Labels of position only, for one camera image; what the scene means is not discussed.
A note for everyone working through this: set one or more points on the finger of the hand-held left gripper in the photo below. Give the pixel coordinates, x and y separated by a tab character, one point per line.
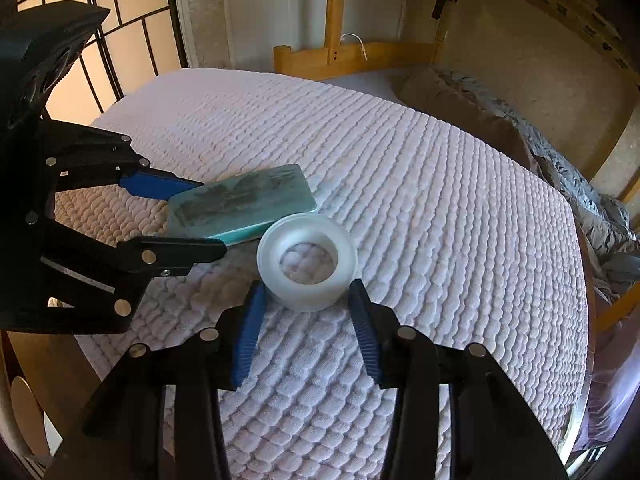
150	185
165	252

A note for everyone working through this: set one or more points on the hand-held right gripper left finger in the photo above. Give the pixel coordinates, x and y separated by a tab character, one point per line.
247	330

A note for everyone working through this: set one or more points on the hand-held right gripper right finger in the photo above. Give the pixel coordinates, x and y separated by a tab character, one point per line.
367	332

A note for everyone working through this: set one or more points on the clear tape roll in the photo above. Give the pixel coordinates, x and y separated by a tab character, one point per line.
270	265

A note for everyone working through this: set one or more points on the teal box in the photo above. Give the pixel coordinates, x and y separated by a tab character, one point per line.
240	195

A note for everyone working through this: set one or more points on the lavender quilted mat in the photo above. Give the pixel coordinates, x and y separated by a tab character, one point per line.
425	210

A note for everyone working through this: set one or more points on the brown pillow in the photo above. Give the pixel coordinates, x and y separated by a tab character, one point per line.
465	115

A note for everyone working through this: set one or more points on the grey crumpled bedding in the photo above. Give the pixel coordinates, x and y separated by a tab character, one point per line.
575	185

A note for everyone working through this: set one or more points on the folding screen with black frame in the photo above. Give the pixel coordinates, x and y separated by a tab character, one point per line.
132	40

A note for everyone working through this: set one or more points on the wooden bed frame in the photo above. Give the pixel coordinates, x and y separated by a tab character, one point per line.
350	57

